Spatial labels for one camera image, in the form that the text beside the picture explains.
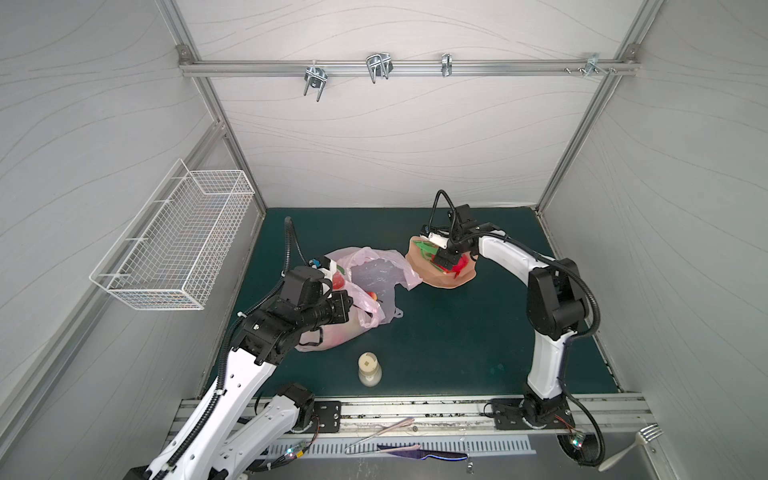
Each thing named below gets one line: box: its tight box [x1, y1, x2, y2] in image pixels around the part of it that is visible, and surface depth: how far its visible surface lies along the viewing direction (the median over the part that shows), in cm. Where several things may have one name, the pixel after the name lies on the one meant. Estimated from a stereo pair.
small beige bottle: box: [358, 352, 383, 387], surface depth 75 cm
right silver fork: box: [598, 423, 664, 472], surface depth 72 cm
